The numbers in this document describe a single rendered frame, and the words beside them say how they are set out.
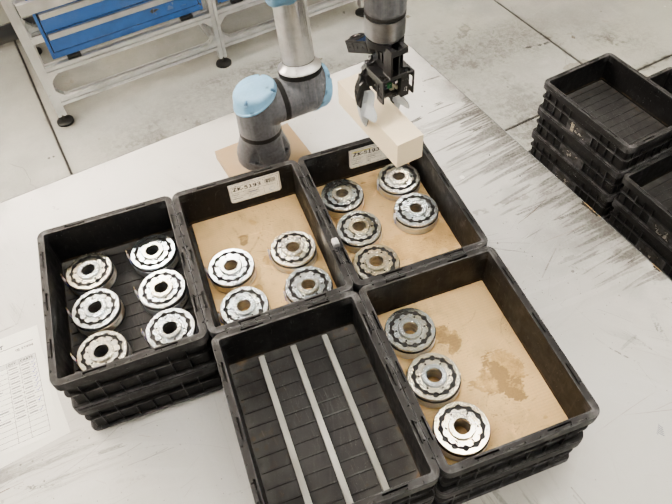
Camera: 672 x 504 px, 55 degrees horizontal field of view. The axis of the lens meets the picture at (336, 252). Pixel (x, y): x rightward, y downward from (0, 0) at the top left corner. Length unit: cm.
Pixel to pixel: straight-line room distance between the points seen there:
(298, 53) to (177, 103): 167
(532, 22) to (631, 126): 146
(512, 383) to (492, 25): 263
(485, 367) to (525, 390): 9
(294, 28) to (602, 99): 124
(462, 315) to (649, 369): 43
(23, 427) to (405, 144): 100
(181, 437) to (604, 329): 96
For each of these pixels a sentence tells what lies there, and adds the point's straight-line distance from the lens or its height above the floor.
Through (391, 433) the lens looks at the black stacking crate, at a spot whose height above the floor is 83.
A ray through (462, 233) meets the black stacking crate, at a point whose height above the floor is 87.
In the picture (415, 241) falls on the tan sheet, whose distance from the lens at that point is 147.
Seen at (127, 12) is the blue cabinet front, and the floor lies 43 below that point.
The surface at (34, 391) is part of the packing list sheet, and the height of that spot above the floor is 70.
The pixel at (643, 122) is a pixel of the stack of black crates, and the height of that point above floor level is 49.
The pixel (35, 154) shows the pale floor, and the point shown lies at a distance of 328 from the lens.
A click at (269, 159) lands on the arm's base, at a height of 77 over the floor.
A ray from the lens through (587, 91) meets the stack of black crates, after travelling 250.
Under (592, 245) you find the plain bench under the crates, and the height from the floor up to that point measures 70.
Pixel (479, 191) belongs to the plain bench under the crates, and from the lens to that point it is 177.
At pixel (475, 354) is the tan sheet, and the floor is 83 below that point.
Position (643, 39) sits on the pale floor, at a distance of 375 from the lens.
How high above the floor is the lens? 198
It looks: 52 degrees down
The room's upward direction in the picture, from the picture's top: 5 degrees counter-clockwise
